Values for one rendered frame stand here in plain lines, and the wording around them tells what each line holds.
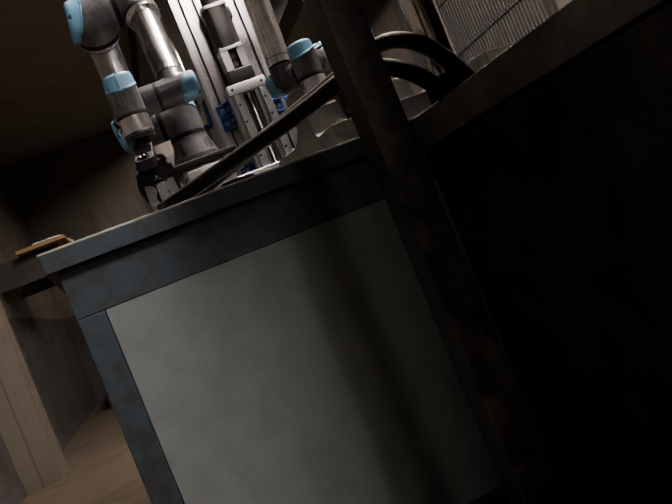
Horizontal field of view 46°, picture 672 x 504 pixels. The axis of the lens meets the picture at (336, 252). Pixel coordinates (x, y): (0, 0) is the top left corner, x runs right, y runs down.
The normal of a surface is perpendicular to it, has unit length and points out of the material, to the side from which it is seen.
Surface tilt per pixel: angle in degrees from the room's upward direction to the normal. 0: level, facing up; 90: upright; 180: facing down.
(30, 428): 90
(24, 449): 90
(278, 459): 90
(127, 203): 90
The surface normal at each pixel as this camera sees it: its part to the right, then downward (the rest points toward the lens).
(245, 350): 0.26, -0.11
